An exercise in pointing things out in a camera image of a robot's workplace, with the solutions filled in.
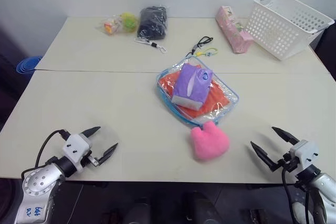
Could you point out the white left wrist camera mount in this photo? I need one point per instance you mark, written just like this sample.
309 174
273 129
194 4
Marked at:
76 146

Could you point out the pink tissue pack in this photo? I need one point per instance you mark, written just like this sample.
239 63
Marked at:
233 32

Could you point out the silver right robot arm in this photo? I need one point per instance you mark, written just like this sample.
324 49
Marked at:
326 182

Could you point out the black bagged item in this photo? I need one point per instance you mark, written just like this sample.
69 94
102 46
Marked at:
153 23

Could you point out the clear bag with small toys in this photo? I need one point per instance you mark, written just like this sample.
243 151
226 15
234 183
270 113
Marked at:
110 26

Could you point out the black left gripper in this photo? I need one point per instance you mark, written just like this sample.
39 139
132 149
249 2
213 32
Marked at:
87 155

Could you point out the clear pouch with orange cloth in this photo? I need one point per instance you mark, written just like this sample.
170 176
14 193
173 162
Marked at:
223 108

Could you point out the yellow-green plush toy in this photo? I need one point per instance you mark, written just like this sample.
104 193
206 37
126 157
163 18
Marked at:
129 21

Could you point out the pink plush toy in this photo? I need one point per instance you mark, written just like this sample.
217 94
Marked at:
208 142

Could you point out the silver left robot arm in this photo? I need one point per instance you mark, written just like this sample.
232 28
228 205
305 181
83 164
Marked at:
36 182

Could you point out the purple tissue pack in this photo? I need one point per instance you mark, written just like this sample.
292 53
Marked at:
189 85

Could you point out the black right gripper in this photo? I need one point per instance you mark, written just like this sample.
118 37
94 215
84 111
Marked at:
290 162

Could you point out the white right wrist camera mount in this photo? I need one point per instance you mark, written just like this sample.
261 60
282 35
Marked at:
305 153

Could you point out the white perforated plastic basket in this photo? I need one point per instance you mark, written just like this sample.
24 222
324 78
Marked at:
281 27

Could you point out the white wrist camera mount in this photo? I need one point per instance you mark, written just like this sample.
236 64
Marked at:
305 153
76 146

